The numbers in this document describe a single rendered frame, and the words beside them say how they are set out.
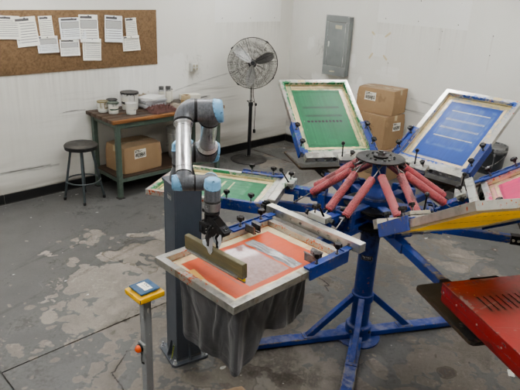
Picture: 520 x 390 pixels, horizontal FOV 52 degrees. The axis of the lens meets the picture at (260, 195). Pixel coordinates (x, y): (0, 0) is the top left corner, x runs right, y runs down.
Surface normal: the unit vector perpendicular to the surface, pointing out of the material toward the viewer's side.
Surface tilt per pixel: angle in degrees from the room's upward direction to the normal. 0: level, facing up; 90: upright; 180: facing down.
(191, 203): 90
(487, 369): 0
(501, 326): 0
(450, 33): 90
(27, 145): 90
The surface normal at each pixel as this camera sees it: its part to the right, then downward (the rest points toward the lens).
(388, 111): -0.61, 0.32
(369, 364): 0.04, -0.93
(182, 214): 0.51, 0.33
